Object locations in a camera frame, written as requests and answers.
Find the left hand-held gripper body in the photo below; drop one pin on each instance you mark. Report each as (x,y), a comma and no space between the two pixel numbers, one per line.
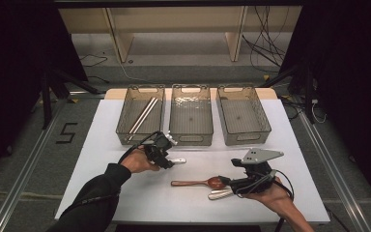
(157,143)

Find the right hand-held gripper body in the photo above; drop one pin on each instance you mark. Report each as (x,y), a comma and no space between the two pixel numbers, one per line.
(257,174)

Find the reddish brown wooden spoon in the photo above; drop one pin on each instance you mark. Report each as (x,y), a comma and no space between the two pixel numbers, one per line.
(219,183)

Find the silver metal fork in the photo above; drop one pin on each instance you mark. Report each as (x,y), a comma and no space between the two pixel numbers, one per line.
(221,191)
(220,195)

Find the transparent grey plastic bin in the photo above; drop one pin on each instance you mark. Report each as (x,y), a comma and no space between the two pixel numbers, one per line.
(141,122)
(241,116)
(190,117)

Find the person's left hand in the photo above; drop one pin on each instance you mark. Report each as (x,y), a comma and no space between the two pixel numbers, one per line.
(138,161)

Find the person's right hand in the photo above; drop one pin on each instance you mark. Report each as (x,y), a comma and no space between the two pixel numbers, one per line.
(277,196)

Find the white table cover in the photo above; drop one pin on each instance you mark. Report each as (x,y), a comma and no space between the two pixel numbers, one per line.
(180,208)

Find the light wooden table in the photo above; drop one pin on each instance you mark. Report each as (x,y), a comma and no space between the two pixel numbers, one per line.
(116,94)

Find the black metal stand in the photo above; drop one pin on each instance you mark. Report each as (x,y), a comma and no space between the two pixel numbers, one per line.
(46,100)
(308,93)

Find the black curtain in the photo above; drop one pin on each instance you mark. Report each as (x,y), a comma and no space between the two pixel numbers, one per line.
(351,80)
(13,80)

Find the aluminium floor rail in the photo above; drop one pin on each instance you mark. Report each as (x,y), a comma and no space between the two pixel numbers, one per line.
(335,170)
(22,180)

